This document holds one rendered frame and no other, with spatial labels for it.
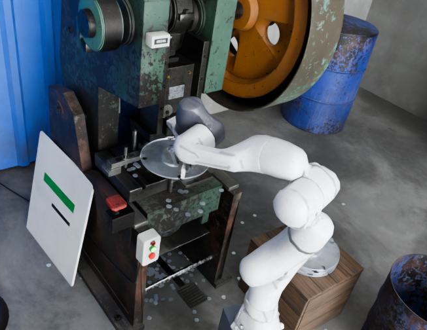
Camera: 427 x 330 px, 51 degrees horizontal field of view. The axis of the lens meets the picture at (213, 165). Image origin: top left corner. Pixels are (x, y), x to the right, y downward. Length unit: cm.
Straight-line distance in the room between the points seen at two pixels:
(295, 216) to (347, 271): 107
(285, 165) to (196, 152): 28
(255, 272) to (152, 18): 86
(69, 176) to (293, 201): 126
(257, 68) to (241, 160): 72
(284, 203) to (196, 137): 37
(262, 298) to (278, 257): 23
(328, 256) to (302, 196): 101
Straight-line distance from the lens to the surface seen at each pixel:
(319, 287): 208
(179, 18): 160
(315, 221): 125
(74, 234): 222
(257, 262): 140
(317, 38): 164
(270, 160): 121
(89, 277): 236
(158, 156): 184
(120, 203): 164
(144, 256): 175
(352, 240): 294
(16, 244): 260
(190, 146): 134
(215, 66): 174
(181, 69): 170
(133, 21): 152
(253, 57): 191
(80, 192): 210
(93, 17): 151
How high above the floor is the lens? 184
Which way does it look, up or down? 35 degrees down
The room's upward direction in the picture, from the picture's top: 10 degrees clockwise
